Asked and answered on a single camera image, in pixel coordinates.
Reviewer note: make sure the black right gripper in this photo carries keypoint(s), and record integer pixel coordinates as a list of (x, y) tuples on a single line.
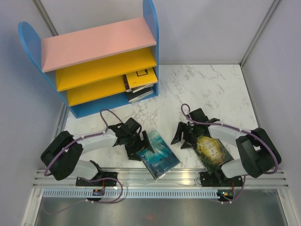
[(187, 144)]

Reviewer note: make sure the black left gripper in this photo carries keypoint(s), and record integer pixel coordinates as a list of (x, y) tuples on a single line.
[(131, 152)]

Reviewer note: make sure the teal ocean cover book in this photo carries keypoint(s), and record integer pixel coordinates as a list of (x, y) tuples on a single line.
[(160, 162)]

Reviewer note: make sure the green gold forest book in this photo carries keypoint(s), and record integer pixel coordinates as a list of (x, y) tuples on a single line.
[(212, 153)]

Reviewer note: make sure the dark navy blue book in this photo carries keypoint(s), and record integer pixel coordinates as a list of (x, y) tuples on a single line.
[(136, 96)]

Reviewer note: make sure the black moon cover book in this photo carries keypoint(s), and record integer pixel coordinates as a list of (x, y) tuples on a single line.
[(134, 90)]

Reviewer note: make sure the yellow cover book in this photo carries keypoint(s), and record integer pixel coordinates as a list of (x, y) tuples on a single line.
[(141, 78)]

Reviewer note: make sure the purple galaxy cover book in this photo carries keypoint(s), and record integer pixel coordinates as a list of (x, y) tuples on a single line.
[(126, 83)]

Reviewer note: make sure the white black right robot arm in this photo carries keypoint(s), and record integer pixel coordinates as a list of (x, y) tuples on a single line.
[(253, 152)]

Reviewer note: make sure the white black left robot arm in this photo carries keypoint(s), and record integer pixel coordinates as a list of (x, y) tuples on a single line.
[(62, 156)]

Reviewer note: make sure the blue pink yellow bookshelf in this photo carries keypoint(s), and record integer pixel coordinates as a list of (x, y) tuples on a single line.
[(86, 68)]

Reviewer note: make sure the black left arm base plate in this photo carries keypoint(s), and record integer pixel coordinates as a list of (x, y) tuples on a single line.
[(107, 182)]

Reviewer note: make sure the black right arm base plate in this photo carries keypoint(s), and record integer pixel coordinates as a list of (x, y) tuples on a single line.
[(212, 180)]

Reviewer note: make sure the white slotted cable duct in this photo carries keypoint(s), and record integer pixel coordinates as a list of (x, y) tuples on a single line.
[(132, 193)]

